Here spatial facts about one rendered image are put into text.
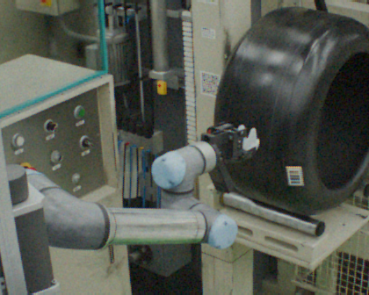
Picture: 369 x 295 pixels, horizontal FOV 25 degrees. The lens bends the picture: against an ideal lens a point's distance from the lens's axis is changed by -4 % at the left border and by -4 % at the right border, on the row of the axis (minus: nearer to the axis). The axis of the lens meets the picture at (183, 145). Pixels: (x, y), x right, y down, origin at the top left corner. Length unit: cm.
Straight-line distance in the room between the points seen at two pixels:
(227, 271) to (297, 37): 90
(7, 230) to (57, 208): 51
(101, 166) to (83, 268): 32
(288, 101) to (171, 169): 40
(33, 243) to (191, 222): 62
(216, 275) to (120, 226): 115
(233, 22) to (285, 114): 41
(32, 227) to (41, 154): 118
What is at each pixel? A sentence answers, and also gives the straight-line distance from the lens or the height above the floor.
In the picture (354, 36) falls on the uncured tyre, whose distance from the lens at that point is 227.
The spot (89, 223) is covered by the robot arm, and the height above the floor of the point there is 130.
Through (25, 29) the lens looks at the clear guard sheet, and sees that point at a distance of 224.
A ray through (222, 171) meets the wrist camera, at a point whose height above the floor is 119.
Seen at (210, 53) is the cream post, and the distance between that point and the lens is 245.
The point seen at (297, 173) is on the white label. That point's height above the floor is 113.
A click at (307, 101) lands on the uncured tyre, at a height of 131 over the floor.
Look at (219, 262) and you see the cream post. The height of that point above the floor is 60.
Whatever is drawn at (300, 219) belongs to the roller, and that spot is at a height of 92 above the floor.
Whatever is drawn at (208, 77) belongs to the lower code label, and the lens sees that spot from 248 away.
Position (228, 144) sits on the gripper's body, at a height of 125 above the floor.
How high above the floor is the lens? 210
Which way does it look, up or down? 25 degrees down
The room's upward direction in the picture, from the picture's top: 3 degrees counter-clockwise
